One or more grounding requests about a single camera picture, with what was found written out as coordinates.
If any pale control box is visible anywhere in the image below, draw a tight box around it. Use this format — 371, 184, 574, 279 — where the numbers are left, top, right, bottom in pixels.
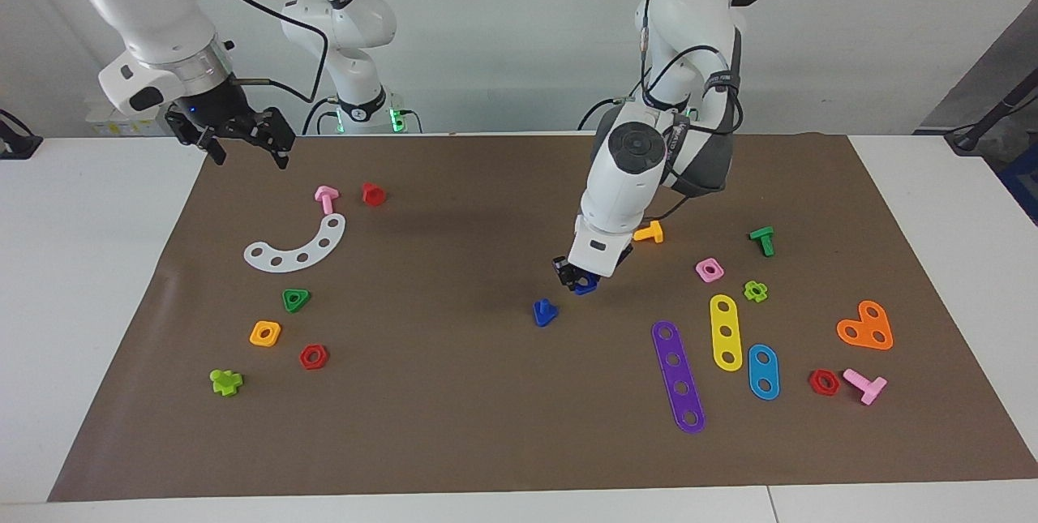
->
85, 97, 175, 137

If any white curved five-hole plate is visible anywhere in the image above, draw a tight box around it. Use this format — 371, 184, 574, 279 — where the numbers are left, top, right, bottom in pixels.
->
244, 213, 347, 273

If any yellow three-hole plastic strip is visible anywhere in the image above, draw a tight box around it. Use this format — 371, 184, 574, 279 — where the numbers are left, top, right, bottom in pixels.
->
710, 294, 744, 372

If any purple four-hole plastic strip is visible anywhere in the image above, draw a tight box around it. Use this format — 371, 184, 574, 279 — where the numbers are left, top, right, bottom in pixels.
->
651, 320, 706, 434

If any brown table mat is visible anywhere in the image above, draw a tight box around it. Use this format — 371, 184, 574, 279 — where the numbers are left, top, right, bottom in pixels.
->
47, 132, 1038, 502

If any blue two-hole plastic strip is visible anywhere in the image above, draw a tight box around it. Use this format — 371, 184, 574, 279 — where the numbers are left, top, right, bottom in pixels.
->
748, 344, 780, 401

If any orange angled plastic plate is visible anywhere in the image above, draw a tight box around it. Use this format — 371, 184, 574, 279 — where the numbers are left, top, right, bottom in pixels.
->
836, 300, 894, 351

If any black pole stand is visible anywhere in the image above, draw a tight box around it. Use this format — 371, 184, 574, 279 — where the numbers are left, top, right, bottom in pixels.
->
945, 89, 1038, 155

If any blue crate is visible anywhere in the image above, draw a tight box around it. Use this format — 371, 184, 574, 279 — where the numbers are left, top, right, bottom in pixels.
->
999, 142, 1038, 225

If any grey partition panel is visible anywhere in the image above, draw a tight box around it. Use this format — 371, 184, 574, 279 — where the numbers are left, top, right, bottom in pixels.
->
916, 0, 1038, 135

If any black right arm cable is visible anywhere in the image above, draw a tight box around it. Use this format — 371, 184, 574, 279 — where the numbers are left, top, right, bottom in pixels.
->
180, 0, 332, 106

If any black clamp with cable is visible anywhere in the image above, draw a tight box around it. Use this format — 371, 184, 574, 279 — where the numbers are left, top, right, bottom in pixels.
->
0, 109, 43, 161

